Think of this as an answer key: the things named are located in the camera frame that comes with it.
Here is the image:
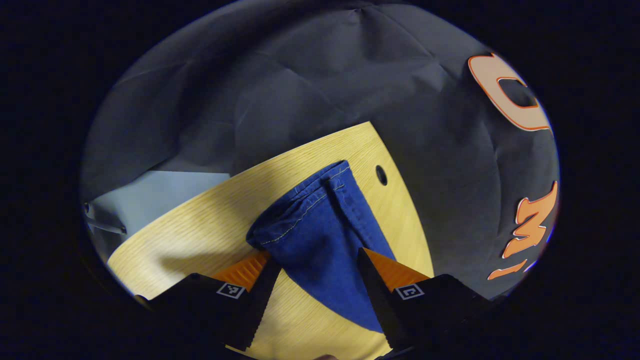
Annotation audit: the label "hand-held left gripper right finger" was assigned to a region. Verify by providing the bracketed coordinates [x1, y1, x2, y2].
[356, 247, 493, 351]

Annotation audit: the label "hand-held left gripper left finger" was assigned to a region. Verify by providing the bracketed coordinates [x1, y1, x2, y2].
[134, 250, 283, 352]

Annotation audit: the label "blue jeans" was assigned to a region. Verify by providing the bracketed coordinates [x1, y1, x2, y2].
[246, 160, 398, 333]

